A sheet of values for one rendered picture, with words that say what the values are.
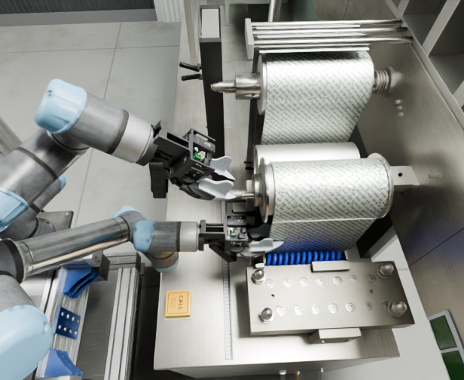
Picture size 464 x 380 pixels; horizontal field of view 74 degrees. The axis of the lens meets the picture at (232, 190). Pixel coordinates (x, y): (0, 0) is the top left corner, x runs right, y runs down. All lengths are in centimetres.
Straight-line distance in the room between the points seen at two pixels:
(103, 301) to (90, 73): 221
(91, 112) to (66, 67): 303
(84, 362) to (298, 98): 149
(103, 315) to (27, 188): 128
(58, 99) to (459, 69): 71
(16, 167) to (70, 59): 308
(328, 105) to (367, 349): 65
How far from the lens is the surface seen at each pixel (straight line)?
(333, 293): 87
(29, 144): 58
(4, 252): 72
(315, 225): 75
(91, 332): 178
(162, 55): 338
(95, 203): 232
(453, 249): 71
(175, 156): 54
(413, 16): 91
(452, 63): 79
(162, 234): 75
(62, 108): 49
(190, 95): 146
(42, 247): 75
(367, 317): 89
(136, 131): 51
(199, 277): 98
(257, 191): 66
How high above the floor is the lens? 184
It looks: 57 degrees down
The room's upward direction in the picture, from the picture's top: straight up
